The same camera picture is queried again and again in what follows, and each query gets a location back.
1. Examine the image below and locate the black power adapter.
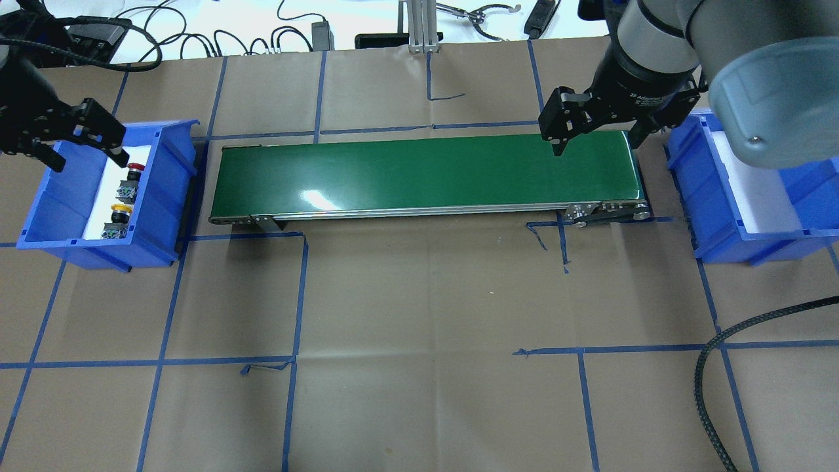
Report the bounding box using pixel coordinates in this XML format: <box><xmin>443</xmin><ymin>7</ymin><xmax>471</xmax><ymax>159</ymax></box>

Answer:
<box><xmin>311</xmin><ymin>20</ymin><xmax>335</xmax><ymax>51</ymax></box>

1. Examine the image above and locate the white foam pad left bin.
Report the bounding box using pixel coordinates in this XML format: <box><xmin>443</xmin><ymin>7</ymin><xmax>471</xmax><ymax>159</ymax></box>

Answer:
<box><xmin>82</xmin><ymin>146</ymin><xmax>151</xmax><ymax>240</ymax></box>

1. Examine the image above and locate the aluminium frame post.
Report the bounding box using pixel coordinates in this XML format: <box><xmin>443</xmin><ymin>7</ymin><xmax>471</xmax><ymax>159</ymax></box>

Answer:
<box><xmin>401</xmin><ymin>1</ymin><xmax>440</xmax><ymax>54</ymax></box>

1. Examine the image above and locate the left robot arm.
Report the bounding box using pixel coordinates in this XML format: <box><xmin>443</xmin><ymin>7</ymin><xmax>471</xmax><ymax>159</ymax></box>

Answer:
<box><xmin>1</xmin><ymin>1</ymin><xmax>130</xmax><ymax>172</ymax></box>

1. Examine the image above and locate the right blue storage bin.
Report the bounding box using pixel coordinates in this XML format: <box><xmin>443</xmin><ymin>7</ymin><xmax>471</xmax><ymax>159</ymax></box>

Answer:
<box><xmin>666</xmin><ymin>109</ymin><xmax>838</xmax><ymax>266</ymax></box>

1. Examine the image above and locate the white foam pad bin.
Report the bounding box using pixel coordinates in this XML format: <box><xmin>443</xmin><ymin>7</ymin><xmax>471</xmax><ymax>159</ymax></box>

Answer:
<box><xmin>82</xmin><ymin>146</ymin><xmax>151</xmax><ymax>240</ymax></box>
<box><xmin>711</xmin><ymin>131</ymin><xmax>803</xmax><ymax>234</ymax></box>

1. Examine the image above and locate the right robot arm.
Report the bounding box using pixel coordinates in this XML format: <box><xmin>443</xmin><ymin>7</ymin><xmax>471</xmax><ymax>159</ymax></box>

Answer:
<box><xmin>537</xmin><ymin>1</ymin><xmax>838</xmax><ymax>169</ymax></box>

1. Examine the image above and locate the green conveyor belt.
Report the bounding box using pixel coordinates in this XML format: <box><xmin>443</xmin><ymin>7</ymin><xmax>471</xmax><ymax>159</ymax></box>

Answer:
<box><xmin>208</xmin><ymin>130</ymin><xmax>652</xmax><ymax>227</ymax></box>

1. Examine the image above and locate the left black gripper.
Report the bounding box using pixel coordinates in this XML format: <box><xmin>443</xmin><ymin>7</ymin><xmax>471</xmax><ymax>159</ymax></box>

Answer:
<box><xmin>1</xmin><ymin>52</ymin><xmax>130</xmax><ymax>173</ymax></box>

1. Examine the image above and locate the black braided cable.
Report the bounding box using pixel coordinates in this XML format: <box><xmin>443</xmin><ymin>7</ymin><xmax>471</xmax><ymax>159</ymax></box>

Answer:
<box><xmin>695</xmin><ymin>296</ymin><xmax>839</xmax><ymax>472</ymax></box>

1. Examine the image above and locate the red push button switch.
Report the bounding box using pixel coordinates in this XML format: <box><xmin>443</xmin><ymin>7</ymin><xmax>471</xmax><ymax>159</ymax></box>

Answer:
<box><xmin>115</xmin><ymin>163</ymin><xmax>145</xmax><ymax>205</ymax></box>

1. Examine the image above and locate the blue storage bin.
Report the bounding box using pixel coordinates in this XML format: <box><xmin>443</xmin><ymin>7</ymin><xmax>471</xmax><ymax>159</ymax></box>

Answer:
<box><xmin>666</xmin><ymin>109</ymin><xmax>838</xmax><ymax>266</ymax></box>
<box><xmin>16</xmin><ymin>119</ymin><xmax>198</xmax><ymax>272</ymax></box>

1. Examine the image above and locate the yellow push button switch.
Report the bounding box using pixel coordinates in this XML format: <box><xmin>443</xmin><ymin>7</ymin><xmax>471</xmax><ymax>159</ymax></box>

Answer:
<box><xmin>101</xmin><ymin>203</ymin><xmax>134</xmax><ymax>240</ymax></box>

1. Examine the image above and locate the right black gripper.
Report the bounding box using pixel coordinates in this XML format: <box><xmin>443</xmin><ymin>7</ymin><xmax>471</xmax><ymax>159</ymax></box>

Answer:
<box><xmin>537</xmin><ymin>46</ymin><xmax>702</xmax><ymax>157</ymax></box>

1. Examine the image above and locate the white foam pad right bin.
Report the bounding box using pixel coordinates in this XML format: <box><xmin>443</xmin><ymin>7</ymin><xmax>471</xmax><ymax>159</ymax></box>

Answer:
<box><xmin>711</xmin><ymin>131</ymin><xmax>803</xmax><ymax>234</ymax></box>

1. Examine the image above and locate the left blue storage bin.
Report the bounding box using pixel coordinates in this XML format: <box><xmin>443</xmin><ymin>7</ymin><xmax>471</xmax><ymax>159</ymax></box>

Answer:
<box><xmin>16</xmin><ymin>119</ymin><xmax>198</xmax><ymax>272</ymax></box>

